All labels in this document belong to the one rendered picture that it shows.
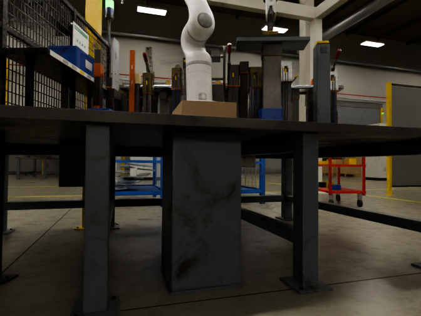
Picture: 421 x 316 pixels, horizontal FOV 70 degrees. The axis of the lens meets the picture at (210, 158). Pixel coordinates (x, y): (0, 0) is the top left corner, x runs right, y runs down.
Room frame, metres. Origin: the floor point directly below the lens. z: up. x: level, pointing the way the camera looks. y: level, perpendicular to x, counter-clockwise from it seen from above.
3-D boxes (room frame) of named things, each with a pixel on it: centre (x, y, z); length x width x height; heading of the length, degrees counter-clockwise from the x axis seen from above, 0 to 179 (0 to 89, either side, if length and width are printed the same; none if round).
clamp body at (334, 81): (1.72, -0.68, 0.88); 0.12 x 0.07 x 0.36; 177
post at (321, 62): (1.57, -0.58, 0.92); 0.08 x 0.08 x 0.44; 87
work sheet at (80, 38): (2.08, 0.91, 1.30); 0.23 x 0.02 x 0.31; 177
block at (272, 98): (1.58, -0.32, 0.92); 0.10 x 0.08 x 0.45; 87
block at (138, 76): (1.83, 0.45, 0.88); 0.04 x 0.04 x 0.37; 87
